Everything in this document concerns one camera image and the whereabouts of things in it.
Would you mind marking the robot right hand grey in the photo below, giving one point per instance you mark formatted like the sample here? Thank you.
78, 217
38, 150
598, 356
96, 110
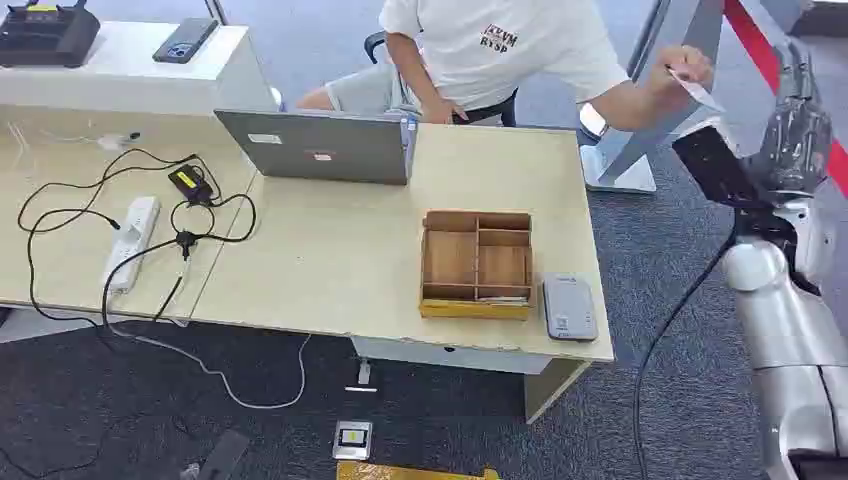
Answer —
795, 139

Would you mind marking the metal floor socket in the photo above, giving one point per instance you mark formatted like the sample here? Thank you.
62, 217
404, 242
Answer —
352, 440

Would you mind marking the grey laptop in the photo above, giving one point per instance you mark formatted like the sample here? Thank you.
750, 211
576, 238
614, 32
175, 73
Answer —
318, 146

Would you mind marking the person's left hand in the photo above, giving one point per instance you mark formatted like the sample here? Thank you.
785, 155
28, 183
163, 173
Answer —
682, 63

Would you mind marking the cards stack in box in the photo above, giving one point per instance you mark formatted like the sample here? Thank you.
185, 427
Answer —
503, 300

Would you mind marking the black desktop device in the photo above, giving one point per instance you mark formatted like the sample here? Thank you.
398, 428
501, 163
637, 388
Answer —
46, 33

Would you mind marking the robot right arm silver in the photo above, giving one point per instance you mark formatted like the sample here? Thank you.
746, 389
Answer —
788, 331

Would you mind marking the white cabinet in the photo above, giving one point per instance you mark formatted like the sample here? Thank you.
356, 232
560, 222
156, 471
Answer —
119, 76

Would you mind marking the person's right hand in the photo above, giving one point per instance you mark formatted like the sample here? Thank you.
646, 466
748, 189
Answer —
444, 111

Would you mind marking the white power strip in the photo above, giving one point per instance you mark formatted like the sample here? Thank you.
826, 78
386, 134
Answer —
132, 238

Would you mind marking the person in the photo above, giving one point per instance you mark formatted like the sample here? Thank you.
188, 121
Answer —
503, 66

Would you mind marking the black flat floor object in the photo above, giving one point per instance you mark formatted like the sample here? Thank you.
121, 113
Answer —
222, 457

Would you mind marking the wooden compartment box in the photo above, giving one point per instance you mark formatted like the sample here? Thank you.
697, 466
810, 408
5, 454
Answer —
450, 258

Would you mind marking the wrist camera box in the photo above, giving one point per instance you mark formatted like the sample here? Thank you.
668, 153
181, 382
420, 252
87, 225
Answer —
715, 166

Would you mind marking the white card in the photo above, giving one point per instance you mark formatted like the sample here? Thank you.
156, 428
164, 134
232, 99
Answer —
703, 97

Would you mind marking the yellow sheet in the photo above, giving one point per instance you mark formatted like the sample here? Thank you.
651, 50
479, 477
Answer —
397, 472

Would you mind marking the grey metal stand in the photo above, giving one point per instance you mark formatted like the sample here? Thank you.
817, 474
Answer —
682, 26

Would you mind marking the black power adapter yellow label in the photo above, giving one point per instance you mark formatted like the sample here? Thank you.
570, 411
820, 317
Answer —
190, 183

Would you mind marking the grey card reader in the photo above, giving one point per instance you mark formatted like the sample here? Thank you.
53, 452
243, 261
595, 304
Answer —
570, 308

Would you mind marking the dark smartphone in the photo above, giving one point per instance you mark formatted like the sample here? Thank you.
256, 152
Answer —
185, 40

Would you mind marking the pale desk leg panel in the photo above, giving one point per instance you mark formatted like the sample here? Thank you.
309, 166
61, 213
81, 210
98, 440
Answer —
550, 391

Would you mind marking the white desk bracket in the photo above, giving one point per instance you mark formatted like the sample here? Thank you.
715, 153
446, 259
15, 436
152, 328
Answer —
363, 378

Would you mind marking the small white plug adapter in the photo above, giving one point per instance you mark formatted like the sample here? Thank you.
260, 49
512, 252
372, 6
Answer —
111, 141

